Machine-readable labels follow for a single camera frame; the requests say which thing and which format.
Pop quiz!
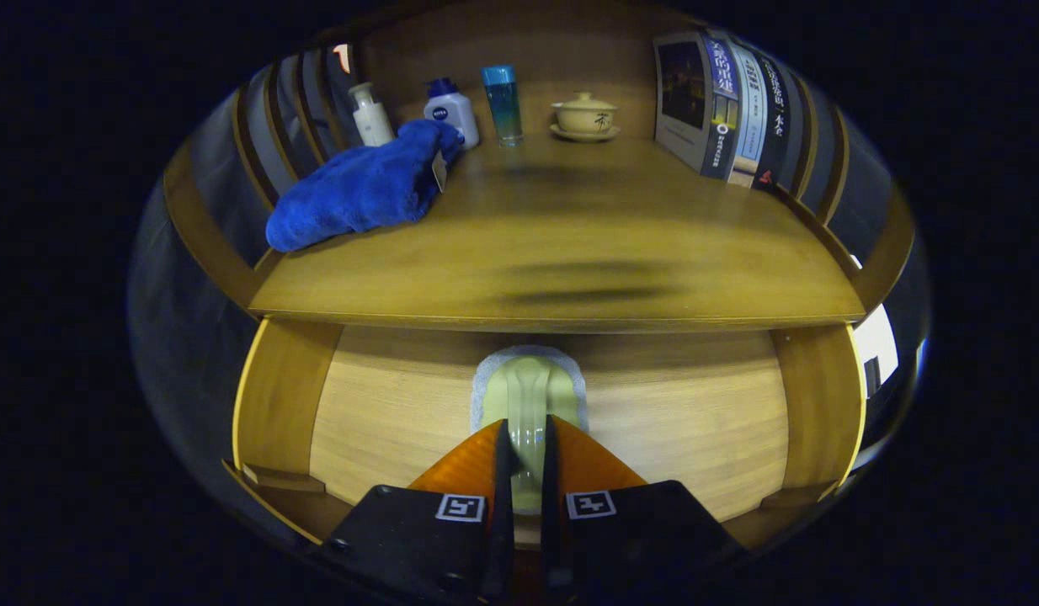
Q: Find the beige lidded teacup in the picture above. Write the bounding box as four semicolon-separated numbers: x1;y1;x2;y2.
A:
550;91;621;142

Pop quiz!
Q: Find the wooden countertop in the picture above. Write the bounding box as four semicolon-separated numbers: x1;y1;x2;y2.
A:
248;135;866;333

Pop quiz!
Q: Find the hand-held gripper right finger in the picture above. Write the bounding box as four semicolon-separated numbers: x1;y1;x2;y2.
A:
541;415;748;606

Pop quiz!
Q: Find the book with pale spine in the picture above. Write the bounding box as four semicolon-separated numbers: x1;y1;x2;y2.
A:
726;38;769;188

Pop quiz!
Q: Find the wooden drawer with black knob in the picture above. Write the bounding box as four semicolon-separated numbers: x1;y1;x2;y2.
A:
221;316;867;552

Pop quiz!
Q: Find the white pump bottle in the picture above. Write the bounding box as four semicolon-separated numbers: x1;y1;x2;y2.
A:
348;82;396;148

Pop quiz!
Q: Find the black book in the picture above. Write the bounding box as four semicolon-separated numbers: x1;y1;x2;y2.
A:
751;52;794;193

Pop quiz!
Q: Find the blue towel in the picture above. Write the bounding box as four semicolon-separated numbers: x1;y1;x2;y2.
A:
265;119;466;253

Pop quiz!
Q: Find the green handled scrub brush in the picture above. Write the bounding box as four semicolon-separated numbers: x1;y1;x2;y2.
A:
471;343;589;516

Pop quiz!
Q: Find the white bottle with blue cap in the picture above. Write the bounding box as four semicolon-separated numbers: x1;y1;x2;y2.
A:
424;77;480;151

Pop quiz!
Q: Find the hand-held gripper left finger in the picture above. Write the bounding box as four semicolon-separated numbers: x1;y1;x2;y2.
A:
322;418;514;606

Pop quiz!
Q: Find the wooden cabinet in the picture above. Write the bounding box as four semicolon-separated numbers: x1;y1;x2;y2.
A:
162;0;918;338

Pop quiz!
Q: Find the dark book with blue spine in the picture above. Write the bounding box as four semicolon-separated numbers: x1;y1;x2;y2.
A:
654;31;742;179

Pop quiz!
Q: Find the teal bottle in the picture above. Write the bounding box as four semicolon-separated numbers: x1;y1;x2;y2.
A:
482;66;524;148

